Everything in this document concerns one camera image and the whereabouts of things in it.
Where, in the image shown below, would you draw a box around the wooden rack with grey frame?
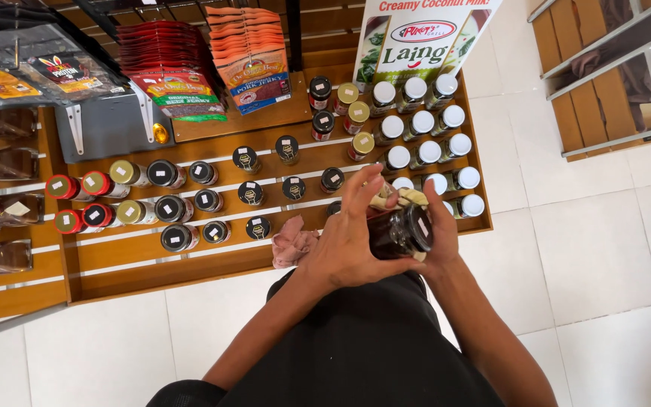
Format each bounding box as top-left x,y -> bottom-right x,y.
527,0 -> 651,164

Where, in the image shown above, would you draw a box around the grey box with white brackets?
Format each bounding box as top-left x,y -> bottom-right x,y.
54,84 -> 175,165

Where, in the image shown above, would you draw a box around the dark jar with black lid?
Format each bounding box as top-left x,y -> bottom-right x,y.
367,203 -> 435,261

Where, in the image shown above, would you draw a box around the wooden display shelf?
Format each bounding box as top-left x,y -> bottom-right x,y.
0,61 -> 495,327

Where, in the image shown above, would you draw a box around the stack of red jerky packets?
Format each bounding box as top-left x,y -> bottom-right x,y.
115,20 -> 228,123

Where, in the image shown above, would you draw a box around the person's black shirt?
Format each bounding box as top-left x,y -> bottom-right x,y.
146,269 -> 506,407

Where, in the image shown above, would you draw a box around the white-label jar with gold lid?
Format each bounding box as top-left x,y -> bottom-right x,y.
115,199 -> 158,226
108,159 -> 152,189

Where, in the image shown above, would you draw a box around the stack of orange jerky packets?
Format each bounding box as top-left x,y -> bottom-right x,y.
205,6 -> 293,116

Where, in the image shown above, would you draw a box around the person's right hand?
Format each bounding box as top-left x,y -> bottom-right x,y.
417,180 -> 462,279

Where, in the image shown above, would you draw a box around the person's left hand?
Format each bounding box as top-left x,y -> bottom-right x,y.
297,164 -> 425,292

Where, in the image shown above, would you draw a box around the red-label jar with gold lid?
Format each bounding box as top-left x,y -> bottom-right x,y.
333,83 -> 360,116
347,131 -> 376,162
343,101 -> 371,136

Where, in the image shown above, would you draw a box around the red-label jar with black lid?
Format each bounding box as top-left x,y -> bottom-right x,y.
308,75 -> 333,112
311,110 -> 336,142

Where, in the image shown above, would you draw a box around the group of emblem-lid black jars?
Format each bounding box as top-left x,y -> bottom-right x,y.
232,135 -> 347,242

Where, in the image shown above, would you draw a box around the yellowish cleaning cloth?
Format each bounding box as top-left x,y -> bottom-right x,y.
370,185 -> 429,213

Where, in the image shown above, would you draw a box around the white and green product sign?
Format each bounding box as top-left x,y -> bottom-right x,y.
352,0 -> 503,94

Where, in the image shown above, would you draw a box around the pink cloth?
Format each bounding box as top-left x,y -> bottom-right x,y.
271,215 -> 321,270

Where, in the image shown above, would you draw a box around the group of sticker-lid black jars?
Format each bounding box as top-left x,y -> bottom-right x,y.
146,159 -> 232,253

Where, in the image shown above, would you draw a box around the hanging dark snack packets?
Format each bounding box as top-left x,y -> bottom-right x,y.
0,0 -> 130,109

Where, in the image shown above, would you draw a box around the group of white-lid jars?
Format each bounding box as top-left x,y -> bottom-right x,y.
368,73 -> 486,220

